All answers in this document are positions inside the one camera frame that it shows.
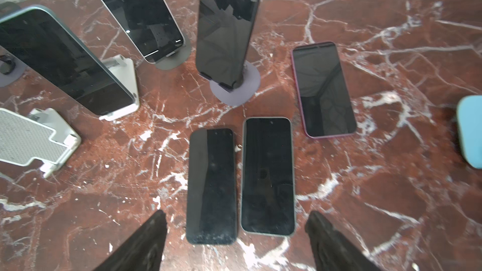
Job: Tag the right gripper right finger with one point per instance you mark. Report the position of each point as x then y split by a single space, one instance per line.
331 249

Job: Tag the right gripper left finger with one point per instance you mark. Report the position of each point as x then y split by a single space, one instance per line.
143 250

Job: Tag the pink-edged black phone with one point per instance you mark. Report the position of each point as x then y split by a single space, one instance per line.
324 99

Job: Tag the grey small phone stand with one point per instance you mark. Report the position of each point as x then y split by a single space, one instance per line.
11 68

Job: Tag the white folding phone stand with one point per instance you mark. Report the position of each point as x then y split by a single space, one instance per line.
41 135

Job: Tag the white-edged phone on stand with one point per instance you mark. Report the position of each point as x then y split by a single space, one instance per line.
37 37

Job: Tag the upright phone on grey stand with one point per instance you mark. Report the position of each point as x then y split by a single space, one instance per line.
153 30

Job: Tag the tall black phone on stand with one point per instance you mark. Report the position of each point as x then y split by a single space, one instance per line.
224 32

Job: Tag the light blue silicone spatula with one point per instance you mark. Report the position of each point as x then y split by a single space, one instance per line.
468 116

